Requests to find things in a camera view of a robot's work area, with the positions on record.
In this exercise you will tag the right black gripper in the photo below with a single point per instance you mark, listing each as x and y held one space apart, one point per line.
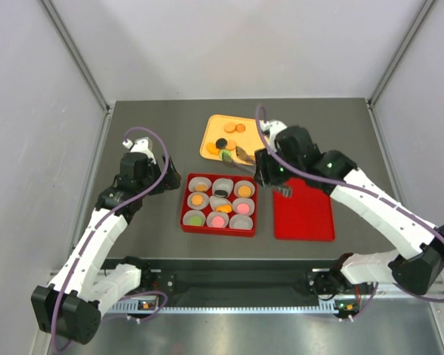
264 174

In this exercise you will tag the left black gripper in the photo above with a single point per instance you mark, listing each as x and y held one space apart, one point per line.
170 180

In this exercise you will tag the orange round cookie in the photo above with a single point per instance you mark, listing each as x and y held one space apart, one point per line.
245 191
231 145
229 128

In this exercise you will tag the orange flower cookie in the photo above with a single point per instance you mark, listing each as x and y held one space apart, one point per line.
201 188

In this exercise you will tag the pink round cookie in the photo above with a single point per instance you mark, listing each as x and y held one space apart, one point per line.
243 208
218 222

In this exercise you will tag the green round cookie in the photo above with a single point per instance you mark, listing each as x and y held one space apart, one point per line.
196 221
225 155

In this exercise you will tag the black sandwich cookie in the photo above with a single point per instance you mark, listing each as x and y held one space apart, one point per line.
221 193
221 143

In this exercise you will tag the brown round cookie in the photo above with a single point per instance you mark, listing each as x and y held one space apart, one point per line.
240 128

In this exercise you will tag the red box lid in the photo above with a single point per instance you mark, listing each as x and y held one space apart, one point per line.
304 216

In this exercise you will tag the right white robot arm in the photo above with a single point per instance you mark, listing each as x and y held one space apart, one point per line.
418 255

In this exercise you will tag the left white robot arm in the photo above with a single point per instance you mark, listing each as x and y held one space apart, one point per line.
73 303

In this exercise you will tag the white paper cup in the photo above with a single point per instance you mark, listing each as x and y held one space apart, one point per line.
189 214
213 214
243 182
224 184
199 180
215 201
202 206
243 200
241 222

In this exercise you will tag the red compartment box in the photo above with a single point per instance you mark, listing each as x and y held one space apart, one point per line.
227 231

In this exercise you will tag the orange star cookie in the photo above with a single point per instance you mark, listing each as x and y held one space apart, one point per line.
212 149

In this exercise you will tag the orange plastic tray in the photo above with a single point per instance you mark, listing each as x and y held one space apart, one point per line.
249 140

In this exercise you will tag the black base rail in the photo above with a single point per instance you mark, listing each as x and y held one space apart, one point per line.
228 283

